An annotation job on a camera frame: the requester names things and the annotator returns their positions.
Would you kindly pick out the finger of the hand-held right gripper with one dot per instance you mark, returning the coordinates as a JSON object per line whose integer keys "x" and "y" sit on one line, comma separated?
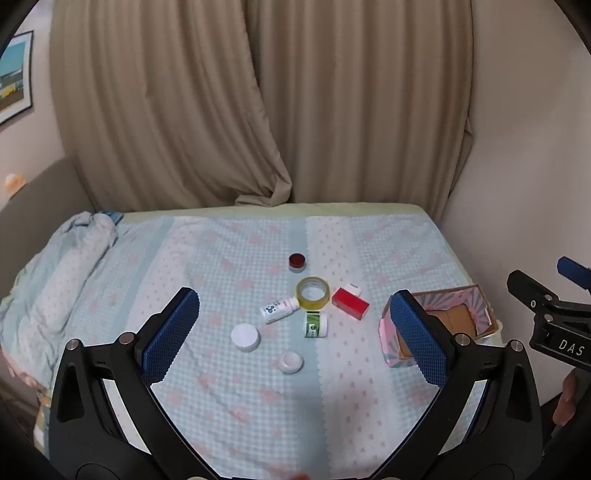
{"x": 575, "y": 270}
{"x": 526, "y": 286}

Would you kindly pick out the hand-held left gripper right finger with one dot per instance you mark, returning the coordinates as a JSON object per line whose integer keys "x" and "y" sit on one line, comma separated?
{"x": 418, "y": 341}

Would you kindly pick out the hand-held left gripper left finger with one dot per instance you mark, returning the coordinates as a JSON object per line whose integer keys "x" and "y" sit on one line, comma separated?
{"x": 173, "y": 337}

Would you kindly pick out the pink patterned cardboard box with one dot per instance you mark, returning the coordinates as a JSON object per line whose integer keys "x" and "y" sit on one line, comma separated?
{"x": 461, "y": 318}

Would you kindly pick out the wide white lidded jar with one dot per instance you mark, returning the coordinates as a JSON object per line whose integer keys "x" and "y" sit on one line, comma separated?
{"x": 245, "y": 337}

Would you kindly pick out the red rectangular box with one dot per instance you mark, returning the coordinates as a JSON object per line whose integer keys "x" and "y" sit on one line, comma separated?
{"x": 351, "y": 303}

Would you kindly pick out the white earbuds case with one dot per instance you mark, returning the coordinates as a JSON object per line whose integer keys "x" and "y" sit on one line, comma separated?
{"x": 352, "y": 289}

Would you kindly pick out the white bottle with green label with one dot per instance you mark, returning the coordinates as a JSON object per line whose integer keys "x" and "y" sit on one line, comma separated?
{"x": 315, "y": 324}

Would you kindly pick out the white bottle with blue print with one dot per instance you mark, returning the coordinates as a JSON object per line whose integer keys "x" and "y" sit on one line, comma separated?
{"x": 279, "y": 310}

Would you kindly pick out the yellow clear tape roll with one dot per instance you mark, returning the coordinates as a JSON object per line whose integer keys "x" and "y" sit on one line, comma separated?
{"x": 314, "y": 302}

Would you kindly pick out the small white round jar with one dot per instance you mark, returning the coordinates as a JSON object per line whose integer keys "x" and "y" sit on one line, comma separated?
{"x": 291, "y": 361}

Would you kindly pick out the dark red round jar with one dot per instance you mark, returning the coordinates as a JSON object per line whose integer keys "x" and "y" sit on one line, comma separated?
{"x": 298, "y": 261}

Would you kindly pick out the person's right hand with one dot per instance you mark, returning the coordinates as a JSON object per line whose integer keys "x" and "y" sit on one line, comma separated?
{"x": 565, "y": 401}

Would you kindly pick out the checked floral bed sheet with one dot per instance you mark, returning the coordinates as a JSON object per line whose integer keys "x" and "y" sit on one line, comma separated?
{"x": 258, "y": 401}

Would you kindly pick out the crumpled light blue quilt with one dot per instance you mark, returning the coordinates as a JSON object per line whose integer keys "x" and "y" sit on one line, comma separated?
{"x": 60, "y": 286}

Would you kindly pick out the grey upholstered headboard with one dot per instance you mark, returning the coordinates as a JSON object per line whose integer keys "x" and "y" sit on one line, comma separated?
{"x": 41, "y": 217}

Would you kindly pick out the small orange object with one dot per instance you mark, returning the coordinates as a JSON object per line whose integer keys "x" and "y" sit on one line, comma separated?
{"x": 14, "y": 181}

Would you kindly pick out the beige curtain panel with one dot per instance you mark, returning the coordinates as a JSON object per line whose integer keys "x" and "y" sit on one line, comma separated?
{"x": 161, "y": 106}
{"x": 369, "y": 101}

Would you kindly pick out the framed wall picture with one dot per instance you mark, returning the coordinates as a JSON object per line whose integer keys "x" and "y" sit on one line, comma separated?
{"x": 14, "y": 78}

